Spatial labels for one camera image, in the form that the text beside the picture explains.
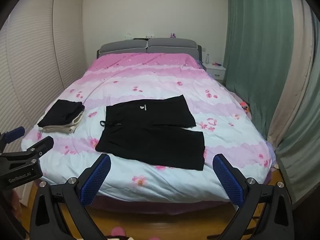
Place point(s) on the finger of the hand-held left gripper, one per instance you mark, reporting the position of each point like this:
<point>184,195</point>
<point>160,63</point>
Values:
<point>42,145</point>
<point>14,132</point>

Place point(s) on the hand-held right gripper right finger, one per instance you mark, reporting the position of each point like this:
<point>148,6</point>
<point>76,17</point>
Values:
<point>228,182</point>

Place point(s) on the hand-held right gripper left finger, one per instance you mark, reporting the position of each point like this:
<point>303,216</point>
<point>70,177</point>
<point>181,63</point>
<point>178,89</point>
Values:
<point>96,180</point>

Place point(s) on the black pants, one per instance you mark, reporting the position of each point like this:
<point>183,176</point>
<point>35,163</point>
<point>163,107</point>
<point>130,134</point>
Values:
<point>150,135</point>

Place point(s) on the folded black garment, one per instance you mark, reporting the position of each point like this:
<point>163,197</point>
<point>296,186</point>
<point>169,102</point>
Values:
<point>60,112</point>

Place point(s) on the pink slipper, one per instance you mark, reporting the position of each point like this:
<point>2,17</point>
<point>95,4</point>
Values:
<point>119,232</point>
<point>154,238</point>

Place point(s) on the orange plush toy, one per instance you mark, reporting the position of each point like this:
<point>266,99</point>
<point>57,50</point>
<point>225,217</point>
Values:
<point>245,106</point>

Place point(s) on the white louvred wardrobe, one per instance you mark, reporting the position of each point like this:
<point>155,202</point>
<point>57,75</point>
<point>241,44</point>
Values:
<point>32,55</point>

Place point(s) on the white nightstand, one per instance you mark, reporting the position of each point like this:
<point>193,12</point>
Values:
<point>215,71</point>

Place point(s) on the pink floral quilt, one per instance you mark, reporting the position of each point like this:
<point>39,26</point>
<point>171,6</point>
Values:
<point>150,80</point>

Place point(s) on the small colourful toys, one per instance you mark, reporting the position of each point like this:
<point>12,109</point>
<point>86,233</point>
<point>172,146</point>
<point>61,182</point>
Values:
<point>217,64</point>

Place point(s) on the beige curtain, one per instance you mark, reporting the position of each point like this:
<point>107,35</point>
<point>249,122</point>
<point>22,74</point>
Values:
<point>292,80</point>

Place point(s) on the clear plastic bottle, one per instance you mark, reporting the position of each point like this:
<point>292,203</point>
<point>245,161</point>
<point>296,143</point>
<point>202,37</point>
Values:
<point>207,58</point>

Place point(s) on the green curtain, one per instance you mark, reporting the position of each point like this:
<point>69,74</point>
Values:
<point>250,42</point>

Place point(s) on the black flat device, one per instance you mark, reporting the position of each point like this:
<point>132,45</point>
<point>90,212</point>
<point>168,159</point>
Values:
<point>139,39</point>

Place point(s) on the grey padded headboard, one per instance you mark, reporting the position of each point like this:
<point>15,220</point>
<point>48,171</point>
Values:
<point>170,45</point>

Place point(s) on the small purple toy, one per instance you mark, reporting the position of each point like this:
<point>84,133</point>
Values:
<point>173,35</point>

